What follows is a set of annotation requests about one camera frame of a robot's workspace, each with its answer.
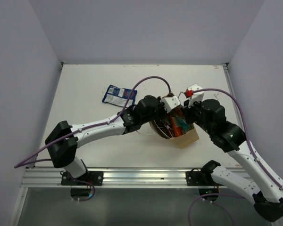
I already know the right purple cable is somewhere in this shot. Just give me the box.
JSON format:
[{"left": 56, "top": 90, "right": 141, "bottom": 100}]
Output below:
[{"left": 187, "top": 88, "right": 283, "bottom": 226}]

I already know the teal Fox's candy bag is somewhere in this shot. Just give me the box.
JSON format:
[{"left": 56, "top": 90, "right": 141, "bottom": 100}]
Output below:
[{"left": 175, "top": 116, "right": 189, "bottom": 130}]

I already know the aluminium front rail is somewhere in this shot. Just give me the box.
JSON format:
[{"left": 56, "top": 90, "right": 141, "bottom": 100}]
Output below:
[{"left": 20, "top": 167, "right": 198, "bottom": 188}]

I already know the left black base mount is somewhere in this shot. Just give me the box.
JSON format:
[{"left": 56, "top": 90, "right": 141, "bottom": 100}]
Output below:
[{"left": 60, "top": 170, "right": 104, "bottom": 198}]

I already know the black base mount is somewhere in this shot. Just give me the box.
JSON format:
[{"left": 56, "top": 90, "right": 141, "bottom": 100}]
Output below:
[
  {"left": 60, "top": 170, "right": 104, "bottom": 198},
  {"left": 185, "top": 168, "right": 219, "bottom": 195}
]

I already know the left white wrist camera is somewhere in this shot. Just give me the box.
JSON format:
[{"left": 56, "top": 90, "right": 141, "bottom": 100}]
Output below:
[{"left": 160, "top": 96, "right": 181, "bottom": 113}]

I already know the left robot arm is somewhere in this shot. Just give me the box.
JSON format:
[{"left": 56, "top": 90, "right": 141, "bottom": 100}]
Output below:
[{"left": 45, "top": 95, "right": 167, "bottom": 185}]

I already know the brown paper bag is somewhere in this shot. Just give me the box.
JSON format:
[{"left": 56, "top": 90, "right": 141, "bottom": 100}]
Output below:
[{"left": 149, "top": 94, "right": 199, "bottom": 149}]

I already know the orange snack packet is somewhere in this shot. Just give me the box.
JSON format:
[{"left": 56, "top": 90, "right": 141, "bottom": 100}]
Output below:
[{"left": 170, "top": 116, "right": 183, "bottom": 137}]

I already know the brown chip bag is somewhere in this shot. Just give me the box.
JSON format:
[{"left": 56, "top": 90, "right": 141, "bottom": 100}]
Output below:
[{"left": 150, "top": 119, "right": 175, "bottom": 139}]

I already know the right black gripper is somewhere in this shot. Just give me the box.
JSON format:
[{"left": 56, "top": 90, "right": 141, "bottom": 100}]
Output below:
[{"left": 181, "top": 97, "right": 214, "bottom": 135}]

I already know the blue snack bag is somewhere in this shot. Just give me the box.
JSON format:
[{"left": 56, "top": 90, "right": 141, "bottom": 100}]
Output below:
[{"left": 102, "top": 85, "right": 137, "bottom": 107}]

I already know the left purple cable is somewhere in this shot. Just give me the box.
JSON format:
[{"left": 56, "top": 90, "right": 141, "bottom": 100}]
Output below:
[{"left": 13, "top": 75, "right": 172, "bottom": 202}]

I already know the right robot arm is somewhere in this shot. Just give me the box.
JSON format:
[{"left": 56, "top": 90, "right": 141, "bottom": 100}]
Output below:
[{"left": 183, "top": 99, "right": 283, "bottom": 222}]

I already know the purple cable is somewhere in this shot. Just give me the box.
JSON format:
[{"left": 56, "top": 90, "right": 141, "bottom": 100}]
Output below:
[
  {"left": 187, "top": 88, "right": 283, "bottom": 226},
  {"left": 13, "top": 75, "right": 172, "bottom": 202}
]

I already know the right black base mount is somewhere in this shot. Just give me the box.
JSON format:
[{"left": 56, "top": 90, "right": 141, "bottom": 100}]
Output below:
[{"left": 185, "top": 168, "right": 219, "bottom": 195}]

